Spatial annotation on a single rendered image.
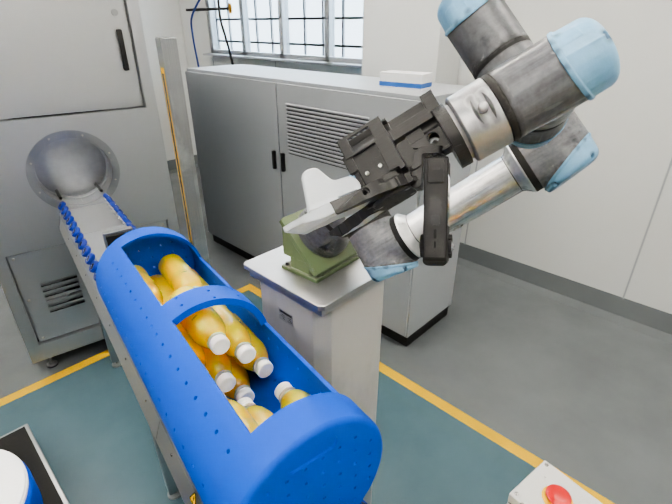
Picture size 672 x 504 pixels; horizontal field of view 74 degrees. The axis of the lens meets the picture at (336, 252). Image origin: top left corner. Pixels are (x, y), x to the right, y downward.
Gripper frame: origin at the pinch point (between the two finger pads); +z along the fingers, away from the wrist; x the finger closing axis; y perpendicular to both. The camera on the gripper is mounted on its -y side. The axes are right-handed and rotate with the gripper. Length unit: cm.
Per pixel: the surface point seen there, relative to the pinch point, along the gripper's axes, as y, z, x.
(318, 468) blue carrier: -28.3, 19.1, -12.2
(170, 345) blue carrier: -0.4, 41.5, -20.5
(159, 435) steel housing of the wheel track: -16, 69, -38
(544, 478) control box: -47, -8, -28
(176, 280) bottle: 18, 55, -49
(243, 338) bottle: -5, 36, -35
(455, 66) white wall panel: 109, -60, -274
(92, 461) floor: -18, 174, -104
